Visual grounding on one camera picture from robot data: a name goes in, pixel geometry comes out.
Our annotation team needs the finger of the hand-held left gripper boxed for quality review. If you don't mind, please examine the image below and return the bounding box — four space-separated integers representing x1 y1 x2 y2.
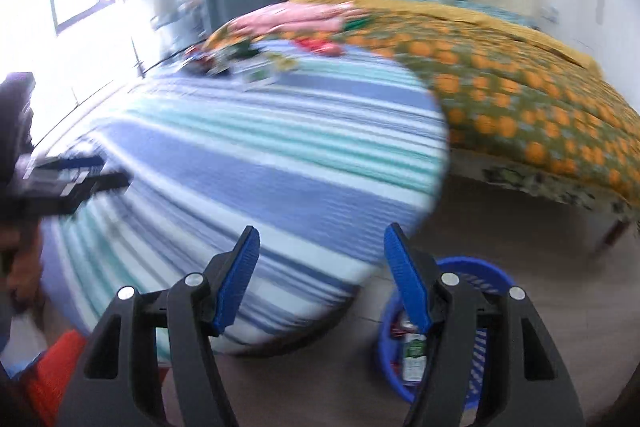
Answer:
47 155 106 174
72 172 132 208

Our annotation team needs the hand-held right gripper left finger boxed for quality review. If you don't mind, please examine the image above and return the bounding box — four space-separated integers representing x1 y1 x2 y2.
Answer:
57 226 262 427

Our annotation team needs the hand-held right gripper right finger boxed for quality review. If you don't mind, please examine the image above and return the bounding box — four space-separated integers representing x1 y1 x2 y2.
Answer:
383 222 586 427

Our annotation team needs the blue plastic basket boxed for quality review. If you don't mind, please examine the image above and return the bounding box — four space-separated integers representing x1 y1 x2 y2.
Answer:
372 257 518 410

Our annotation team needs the white yellow snack bag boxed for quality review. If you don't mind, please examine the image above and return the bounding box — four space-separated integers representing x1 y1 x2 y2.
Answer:
267 53 301 72

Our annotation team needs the red snack packet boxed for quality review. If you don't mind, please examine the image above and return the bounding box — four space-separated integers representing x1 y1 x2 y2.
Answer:
295 38 346 58

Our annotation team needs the person's left hand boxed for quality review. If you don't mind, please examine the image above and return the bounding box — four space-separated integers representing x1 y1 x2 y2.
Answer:
0 219 46 313

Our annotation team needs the white green carton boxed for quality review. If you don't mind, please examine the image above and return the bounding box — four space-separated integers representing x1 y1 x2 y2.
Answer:
400 332 428 383

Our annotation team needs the round table, striped cloth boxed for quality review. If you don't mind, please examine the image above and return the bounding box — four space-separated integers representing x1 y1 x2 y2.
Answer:
40 38 449 355

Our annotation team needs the blue snack wrapper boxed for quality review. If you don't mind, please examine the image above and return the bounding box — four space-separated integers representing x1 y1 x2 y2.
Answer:
186 49 217 74

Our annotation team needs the floral bedsheet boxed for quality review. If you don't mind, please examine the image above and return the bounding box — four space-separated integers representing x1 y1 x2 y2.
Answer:
450 152 636 224

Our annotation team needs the black wrapper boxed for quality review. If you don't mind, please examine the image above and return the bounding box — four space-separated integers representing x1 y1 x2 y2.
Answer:
222 38 263 64

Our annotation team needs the orange plastic stool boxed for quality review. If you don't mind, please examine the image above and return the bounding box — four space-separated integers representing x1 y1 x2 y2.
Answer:
22 329 171 427

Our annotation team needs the bed with orange-patterned cover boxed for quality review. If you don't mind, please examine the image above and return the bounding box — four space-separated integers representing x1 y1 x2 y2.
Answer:
202 9 640 208

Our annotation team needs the wooden bed leg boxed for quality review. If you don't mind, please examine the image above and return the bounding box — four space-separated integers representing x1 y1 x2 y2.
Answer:
592 219 631 258

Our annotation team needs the pink folded blanket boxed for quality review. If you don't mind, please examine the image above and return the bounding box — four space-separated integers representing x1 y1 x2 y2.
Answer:
227 2 361 38

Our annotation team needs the yellow blanket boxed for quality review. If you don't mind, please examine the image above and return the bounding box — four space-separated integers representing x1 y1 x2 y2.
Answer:
290 0 601 72

